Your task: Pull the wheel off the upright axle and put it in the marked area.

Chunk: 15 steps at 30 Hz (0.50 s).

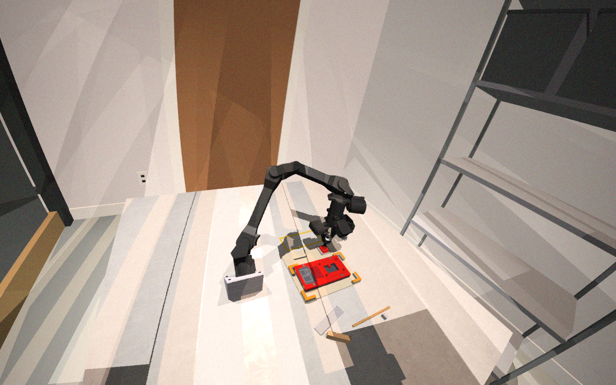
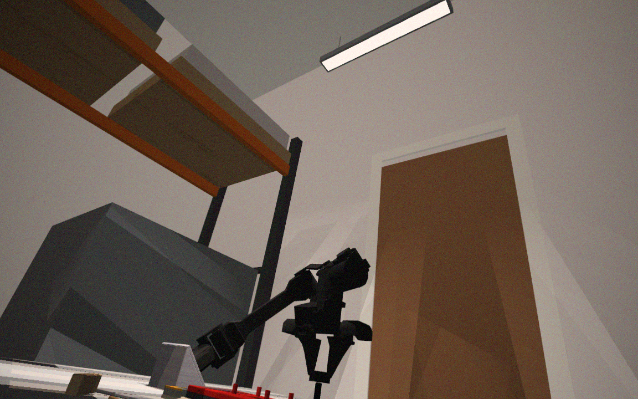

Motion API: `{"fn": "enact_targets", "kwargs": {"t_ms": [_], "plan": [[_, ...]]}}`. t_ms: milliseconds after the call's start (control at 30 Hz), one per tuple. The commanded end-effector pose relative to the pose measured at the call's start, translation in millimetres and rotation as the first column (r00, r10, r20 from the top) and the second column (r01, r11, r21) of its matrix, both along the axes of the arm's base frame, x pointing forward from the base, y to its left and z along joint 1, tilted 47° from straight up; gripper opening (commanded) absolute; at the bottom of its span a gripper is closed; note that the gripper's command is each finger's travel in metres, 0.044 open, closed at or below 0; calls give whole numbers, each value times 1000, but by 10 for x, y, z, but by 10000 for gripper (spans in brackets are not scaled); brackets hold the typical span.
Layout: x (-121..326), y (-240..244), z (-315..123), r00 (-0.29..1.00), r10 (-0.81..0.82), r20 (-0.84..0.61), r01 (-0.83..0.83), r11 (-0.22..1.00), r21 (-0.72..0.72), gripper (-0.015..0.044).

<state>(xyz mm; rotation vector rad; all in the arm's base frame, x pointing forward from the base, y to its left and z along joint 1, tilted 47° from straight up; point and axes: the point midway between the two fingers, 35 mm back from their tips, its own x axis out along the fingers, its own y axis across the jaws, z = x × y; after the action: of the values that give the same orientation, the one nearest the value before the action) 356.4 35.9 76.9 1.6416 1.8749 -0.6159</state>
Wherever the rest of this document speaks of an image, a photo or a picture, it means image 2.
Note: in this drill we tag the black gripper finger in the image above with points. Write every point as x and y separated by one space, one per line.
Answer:
311 348
338 348

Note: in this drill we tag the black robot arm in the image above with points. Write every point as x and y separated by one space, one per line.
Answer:
348 271

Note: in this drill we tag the brown wooden block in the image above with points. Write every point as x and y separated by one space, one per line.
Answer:
81 384

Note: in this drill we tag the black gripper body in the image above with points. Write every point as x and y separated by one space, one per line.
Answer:
345 329

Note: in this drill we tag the black tyre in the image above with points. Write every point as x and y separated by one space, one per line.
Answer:
319 376

